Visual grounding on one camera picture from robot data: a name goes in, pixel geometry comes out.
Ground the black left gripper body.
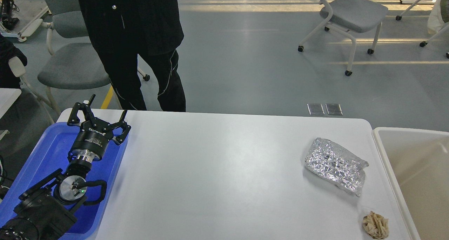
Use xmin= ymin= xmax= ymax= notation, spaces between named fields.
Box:
xmin=68 ymin=118 xmax=122 ymax=162

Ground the robot base background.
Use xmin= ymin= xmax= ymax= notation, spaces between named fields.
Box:
xmin=0 ymin=0 xmax=50 ymax=42

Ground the white side table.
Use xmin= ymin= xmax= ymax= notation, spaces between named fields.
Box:
xmin=0 ymin=88 xmax=21 ymax=118

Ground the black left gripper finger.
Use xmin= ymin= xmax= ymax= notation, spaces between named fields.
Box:
xmin=105 ymin=109 xmax=131 ymax=146
xmin=67 ymin=95 xmax=96 ymax=128

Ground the grey chair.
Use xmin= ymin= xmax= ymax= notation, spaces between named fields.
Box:
xmin=298 ymin=0 xmax=389 ymax=76
xmin=37 ymin=0 xmax=150 ymax=115

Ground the beige plastic bin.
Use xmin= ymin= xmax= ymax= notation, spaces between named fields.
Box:
xmin=373 ymin=127 xmax=449 ymax=240

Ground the crumpled silver foil bag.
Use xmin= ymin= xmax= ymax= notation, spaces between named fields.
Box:
xmin=304 ymin=138 xmax=369 ymax=197

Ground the silver floor socket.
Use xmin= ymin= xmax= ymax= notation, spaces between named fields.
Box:
xmin=307 ymin=104 xmax=324 ymax=116
xmin=325 ymin=104 xmax=343 ymax=115

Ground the left silver floor socket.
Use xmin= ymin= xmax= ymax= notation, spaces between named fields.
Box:
xmin=307 ymin=104 xmax=324 ymax=116

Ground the person in black clothes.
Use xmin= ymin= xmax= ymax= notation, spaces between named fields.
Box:
xmin=78 ymin=0 xmax=186 ymax=112

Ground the right silver floor socket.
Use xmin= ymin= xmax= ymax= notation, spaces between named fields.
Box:
xmin=325 ymin=104 xmax=343 ymax=115

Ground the crumpled brown paper ball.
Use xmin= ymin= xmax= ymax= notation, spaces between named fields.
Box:
xmin=362 ymin=211 xmax=389 ymax=239

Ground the white chair far left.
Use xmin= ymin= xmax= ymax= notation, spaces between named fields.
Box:
xmin=0 ymin=35 xmax=54 ymax=124

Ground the grey chair right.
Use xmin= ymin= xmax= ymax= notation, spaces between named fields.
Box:
xmin=298 ymin=0 xmax=389 ymax=76

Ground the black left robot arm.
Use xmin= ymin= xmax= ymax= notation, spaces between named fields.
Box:
xmin=1 ymin=96 xmax=131 ymax=240

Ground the blue plastic tray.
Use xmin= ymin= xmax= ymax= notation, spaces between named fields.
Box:
xmin=0 ymin=123 xmax=128 ymax=240

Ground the grey chair left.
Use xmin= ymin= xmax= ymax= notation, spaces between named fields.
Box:
xmin=37 ymin=0 xmax=150 ymax=115

